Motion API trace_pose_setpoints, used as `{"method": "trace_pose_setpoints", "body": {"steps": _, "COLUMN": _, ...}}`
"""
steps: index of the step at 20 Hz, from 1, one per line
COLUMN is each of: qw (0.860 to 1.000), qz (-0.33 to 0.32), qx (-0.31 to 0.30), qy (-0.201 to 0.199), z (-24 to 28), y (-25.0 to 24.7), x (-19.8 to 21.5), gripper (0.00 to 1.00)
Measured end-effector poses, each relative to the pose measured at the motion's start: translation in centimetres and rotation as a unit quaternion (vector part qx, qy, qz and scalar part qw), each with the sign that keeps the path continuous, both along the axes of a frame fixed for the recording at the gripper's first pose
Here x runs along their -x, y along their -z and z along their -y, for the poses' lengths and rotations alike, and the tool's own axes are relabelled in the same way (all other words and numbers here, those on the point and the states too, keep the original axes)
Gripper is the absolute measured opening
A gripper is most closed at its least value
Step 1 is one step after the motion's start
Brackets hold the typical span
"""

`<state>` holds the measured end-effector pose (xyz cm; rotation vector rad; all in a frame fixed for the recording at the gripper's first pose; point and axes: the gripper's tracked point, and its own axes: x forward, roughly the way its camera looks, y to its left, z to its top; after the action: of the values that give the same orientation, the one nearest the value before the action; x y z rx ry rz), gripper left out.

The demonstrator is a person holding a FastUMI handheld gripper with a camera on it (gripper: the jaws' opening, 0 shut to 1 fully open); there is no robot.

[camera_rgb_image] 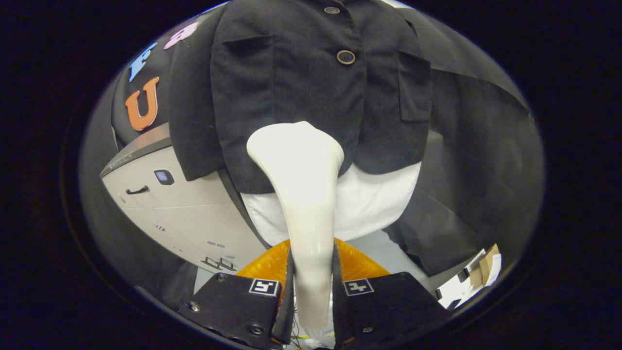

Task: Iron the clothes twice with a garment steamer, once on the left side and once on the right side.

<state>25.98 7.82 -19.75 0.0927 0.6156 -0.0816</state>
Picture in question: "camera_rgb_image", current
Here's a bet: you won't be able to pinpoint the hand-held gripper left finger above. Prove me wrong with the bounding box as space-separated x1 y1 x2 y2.
177 238 295 350

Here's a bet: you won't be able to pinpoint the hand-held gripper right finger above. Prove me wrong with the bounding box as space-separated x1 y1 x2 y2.
333 238 450 348

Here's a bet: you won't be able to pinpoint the white garment steamer head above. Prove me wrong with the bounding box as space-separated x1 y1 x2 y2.
246 122 345 331

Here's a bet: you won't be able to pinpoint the black button jacket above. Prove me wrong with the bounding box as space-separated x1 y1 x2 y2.
168 0 433 195

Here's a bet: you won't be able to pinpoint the white paper sheets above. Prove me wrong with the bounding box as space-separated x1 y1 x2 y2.
435 249 502 310

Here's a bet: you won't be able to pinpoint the white mannequin torso with stand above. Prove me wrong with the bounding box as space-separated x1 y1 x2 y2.
241 160 422 246

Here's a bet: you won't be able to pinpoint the brown cardboard box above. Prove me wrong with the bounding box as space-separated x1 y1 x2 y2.
469 244 501 287

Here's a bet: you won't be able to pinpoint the black backdrop cloth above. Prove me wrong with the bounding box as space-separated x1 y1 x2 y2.
80 10 545 312

